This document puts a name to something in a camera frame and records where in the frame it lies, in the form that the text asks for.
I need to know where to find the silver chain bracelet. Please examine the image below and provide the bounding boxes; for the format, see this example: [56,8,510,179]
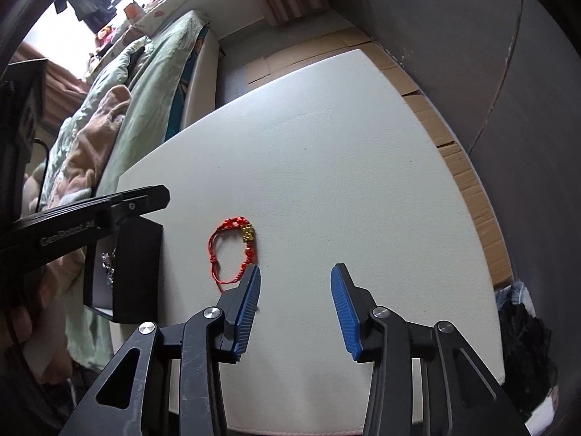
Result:
[100,249,117,287]

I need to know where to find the black jewelry box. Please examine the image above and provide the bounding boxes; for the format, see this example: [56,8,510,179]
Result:
[83,217,163,325]

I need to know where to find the red string bracelet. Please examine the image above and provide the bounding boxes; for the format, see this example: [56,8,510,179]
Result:
[208,215,259,294]

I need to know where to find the left hand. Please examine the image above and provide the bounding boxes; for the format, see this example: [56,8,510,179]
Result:
[9,265,73,384]

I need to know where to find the pink fleece blanket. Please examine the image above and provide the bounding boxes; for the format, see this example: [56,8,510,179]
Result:
[23,85,131,215]

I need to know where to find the dark clothes pile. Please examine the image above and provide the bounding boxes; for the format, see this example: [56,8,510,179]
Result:
[495,280,557,420]

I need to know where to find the left pink curtain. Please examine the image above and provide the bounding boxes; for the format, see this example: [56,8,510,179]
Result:
[1,43,89,136]

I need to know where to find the green floral duvet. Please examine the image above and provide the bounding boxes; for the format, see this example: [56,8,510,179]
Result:
[39,36,152,209]

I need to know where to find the green bed sheet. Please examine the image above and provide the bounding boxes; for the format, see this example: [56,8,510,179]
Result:
[65,11,205,372]

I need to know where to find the white leather table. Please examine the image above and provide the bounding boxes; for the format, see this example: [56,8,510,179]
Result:
[118,50,504,435]

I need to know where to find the hanging dark clothes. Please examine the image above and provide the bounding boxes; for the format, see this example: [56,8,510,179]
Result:
[53,0,117,35]

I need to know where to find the orange item on sill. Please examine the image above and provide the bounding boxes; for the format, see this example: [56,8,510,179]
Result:
[123,2,143,23]

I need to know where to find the floral window seat cushion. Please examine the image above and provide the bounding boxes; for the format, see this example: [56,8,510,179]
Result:
[86,0,232,81]

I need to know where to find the flattened cardboard sheets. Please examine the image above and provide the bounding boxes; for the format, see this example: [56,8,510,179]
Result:
[246,28,513,289]

